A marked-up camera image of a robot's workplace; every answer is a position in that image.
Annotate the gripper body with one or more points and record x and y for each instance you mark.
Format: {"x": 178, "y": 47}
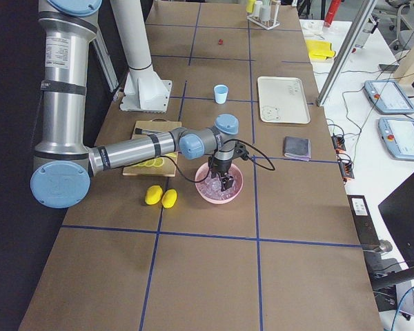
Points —
{"x": 221, "y": 169}

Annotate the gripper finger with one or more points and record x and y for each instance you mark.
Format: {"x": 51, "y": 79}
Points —
{"x": 229, "y": 181}
{"x": 224, "y": 183}

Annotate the pile of clear ice cubes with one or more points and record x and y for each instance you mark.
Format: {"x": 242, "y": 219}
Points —
{"x": 211, "y": 188}

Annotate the light blue plastic cup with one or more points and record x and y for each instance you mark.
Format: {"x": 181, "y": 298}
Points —
{"x": 220, "y": 93}

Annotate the white upturned cup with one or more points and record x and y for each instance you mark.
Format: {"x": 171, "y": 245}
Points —
{"x": 265, "y": 13}

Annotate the yellow upturned cup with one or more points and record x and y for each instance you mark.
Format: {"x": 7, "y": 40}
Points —
{"x": 250, "y": 6}

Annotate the grey upturned cup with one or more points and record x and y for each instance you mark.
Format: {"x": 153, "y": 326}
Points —
{"x": 257, "y": 7}

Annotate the pink bowl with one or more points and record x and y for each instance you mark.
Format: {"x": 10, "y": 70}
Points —
{"x": 202, "y": 173}

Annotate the upper lemon slice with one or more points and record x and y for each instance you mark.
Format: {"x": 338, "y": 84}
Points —
{"x": 172, "y": 155}

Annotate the lemon slice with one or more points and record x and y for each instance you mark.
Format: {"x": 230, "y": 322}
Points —
{"x": 172, "y": 155}
{"x": 153, "y": 163}

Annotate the lower whole lemon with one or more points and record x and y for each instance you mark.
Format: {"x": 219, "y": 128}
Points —
{"x": 169, "y": 198}

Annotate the whole lemon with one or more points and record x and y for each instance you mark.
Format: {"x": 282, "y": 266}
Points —
{"x": 153, "y": 195}
{"x": 169, "y": 198}

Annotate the lower lemon slice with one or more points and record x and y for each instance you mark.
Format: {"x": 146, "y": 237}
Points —
{"x": 153, "y": 163}

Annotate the upper whole lemon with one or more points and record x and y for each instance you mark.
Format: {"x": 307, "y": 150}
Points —
{"x": 153, "y": 195}

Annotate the folded grey cloth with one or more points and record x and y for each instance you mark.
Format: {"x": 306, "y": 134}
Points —
{"x": 297, "y": 148}

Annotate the cream bear serving tray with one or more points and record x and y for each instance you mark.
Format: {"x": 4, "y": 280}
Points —
{"x": 282, "y": 100}

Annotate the black power strip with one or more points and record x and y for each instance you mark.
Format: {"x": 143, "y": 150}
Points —
{"x": 338, "y": 143}
{"x": 345, "y": 166}

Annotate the yellow cloth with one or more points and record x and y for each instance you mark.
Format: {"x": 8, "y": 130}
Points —
{"x": 319, "y": 50}

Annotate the black monitor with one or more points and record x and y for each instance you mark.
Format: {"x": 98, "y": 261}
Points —
{"x": 397, "y": 211}

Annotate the upper teach pendant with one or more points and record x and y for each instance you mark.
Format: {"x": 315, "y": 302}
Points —
{"x": 388, "y": 97}

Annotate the teach pendant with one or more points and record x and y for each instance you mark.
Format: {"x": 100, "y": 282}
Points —
{"x": 388, "y": 97}
{"x": 398, "y": 137}

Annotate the lower teach pendant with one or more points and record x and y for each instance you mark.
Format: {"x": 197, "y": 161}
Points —
{"x": 398, "y": 137}

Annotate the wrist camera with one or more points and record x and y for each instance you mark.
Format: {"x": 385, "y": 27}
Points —
{"x": 241, "y": 152}

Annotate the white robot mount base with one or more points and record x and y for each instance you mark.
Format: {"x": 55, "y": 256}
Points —
{"x": 144, "y": 90}

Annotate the white wire cup rack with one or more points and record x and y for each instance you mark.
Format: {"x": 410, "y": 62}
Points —
{"x": 274, "y": 21}

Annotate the aluminium frame post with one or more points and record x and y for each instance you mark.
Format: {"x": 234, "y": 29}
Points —
{"x": 356, "y": 27}

